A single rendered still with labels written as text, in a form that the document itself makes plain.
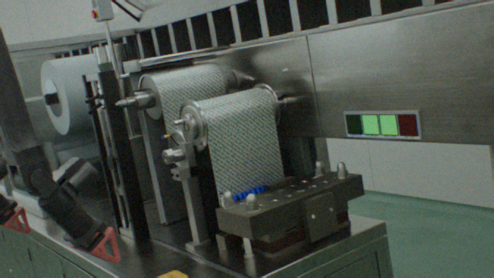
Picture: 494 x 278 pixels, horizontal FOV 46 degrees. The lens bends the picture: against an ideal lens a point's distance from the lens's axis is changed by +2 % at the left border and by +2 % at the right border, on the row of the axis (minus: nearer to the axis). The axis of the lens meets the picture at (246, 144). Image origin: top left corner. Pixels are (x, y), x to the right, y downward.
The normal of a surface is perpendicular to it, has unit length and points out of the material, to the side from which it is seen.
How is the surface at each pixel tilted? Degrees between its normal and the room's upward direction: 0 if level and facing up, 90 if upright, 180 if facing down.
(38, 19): 90
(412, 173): 90
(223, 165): 90
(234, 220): 90
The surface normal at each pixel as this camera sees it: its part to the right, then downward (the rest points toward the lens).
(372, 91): -0.80, 0.24
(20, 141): 0.57, -0.14
